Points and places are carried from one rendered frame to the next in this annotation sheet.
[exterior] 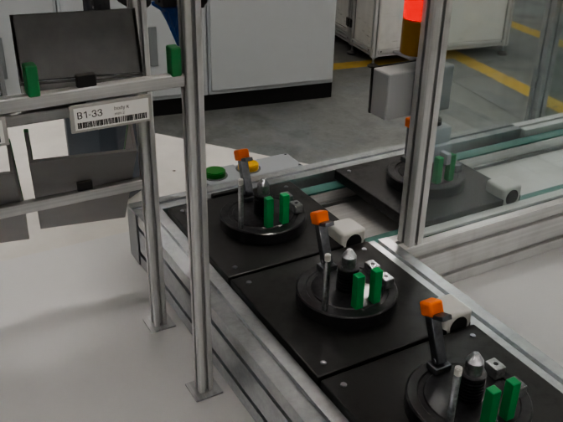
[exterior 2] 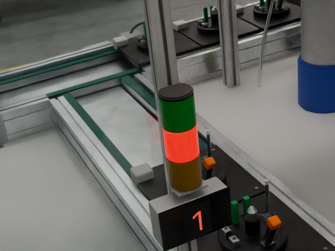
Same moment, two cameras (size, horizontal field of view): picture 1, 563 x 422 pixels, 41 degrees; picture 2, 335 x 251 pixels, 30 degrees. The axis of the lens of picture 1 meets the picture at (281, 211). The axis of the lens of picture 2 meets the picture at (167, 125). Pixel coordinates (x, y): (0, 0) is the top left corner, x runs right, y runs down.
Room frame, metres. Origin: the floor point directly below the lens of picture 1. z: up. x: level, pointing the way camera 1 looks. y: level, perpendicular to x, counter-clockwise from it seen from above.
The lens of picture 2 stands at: (1.84, -0.10, 1.80)
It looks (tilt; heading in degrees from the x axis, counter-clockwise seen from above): 29 degrees down; 188
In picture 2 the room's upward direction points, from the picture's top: 7 degrees counter-clockwise
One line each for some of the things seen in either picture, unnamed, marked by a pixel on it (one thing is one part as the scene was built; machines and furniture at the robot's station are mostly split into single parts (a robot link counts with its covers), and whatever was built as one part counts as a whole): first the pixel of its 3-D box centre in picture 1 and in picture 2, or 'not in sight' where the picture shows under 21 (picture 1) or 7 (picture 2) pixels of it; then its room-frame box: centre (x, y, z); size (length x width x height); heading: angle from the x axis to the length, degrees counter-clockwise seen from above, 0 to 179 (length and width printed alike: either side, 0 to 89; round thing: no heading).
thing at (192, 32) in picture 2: not in sight; (214, 16); (-0.35, -0.18, 1.01); 0.24 x 0.24 x 0.13; 30
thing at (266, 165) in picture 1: (248, 182); not in sight; (1.30, 0.07, 0.93); 0.21 x 0.07 x 0.06; 120
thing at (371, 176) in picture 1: (424, 185); not in sight; (1.24, -0.26, 0.96); 0.24 x 0.24 x 0.02; 30
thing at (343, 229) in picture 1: (263, 200); not in sight; (1.07, 0.03, 1.01); 0.24 x 0.24 x 0.13; 30
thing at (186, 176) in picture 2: (418, 35); (184, 168); (1.06, -0.19, 1.28); 0.05 x 0.05 x 0.05
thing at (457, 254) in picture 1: (411, 219); not in sight; (1.20, -0.24, 0.91); 0.84 x 0.28 x 0.10; 120
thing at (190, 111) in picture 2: not in sight; (177, 109); (1.06, -0.19, 1.38); 0.05 x 0.05 x 0.05
